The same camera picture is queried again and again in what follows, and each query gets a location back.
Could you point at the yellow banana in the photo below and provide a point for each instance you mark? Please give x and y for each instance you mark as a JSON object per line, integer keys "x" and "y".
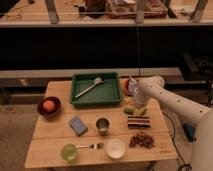
{"x": 128, "y": 100}

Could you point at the green pepper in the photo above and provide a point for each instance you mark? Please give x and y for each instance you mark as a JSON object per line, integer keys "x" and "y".
{"x": 135, "y": 111}

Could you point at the black pedal box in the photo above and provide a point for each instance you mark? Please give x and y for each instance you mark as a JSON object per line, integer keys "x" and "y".
{"x": 189, "y": 132}

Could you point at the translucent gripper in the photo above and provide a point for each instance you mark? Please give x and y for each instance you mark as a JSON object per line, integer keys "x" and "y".
{"x": 139, "y": 105}

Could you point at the orange fruit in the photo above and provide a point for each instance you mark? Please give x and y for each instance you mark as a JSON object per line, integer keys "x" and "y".
{"x": 49, "y": 105}

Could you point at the silver fork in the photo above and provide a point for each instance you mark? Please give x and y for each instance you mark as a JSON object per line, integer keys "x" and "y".
{"x": 92, "y": 146}

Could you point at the crumpled white packet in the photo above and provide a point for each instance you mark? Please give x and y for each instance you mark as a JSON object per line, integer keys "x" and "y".
{"x": 132, "y": 85}

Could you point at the wooden table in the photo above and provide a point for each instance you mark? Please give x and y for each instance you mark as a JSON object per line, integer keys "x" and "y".
{"x": 50, "y": 136}

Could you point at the dark red bowl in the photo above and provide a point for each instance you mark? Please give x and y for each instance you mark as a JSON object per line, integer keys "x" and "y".
{"x": 43, "y": 112}

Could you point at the green plastic tray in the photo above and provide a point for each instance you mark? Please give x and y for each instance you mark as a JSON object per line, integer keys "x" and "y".
{"x": 106, "y": 93}

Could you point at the green plastic cup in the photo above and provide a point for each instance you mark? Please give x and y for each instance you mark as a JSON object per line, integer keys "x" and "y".
{"x": 69, "y": 152}

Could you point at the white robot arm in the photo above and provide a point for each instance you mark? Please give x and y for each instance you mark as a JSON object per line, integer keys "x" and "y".
{"x": 199, "y": 116}

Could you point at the blue sponge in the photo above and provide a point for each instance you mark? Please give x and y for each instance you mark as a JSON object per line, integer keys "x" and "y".
{"x": 78, "y": 126}

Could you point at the metal cup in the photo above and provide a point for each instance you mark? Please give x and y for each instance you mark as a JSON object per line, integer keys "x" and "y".
{"x": 102, "y": 125}

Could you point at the white dish brush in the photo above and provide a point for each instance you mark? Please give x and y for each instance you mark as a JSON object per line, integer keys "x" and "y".
{"x": 96, "y": 81}

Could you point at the striped cloth block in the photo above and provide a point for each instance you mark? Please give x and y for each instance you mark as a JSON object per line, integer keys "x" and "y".
{"x": 138, "y": 122}

